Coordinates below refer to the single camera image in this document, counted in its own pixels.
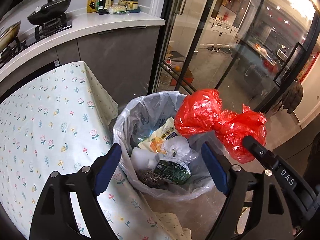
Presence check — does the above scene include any floral tablecloth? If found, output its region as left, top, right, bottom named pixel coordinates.
left=1, top=61, right=191, bottom=239

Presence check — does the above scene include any seasoning jar set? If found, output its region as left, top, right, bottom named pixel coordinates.
left=118, top=0, right=140, bottom=13

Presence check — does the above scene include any white bagged food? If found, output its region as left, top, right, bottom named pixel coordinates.
left=107, top=4, right=126, bottom=15

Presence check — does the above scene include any black gas stove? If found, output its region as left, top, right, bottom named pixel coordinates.
left=1, top=14, right=72, bottom=67

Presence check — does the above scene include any green printed packet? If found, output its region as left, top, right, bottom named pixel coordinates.
left=154, top=160, right=191, bottom=185

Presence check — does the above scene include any white foam block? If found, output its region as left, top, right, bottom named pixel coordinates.
left=130, top=147, right=158, bottom=171

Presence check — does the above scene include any steel wool scrubber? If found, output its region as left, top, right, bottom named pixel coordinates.
left=136, top=170, right=169, bottom=189

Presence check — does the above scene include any beige frying pan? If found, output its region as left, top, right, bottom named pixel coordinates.
left=0, top=21, right=21, bottom=51

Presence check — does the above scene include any trash bin with liner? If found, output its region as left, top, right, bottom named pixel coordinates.
left=113, top=91, right=229, bottom=202

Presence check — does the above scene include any cream snack bag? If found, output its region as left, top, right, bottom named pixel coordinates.
left=138, top=117, right=180, bottom=154

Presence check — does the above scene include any black lidded wok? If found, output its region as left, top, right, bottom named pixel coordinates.
left=27, top=0, right=72, bottom=25

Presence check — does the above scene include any red plastic bag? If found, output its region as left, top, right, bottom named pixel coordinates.
left=175, top=89, right=267, bottom=164

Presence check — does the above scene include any glass sliding door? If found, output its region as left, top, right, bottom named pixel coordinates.
left=152, top=0, right=319, bottom=117

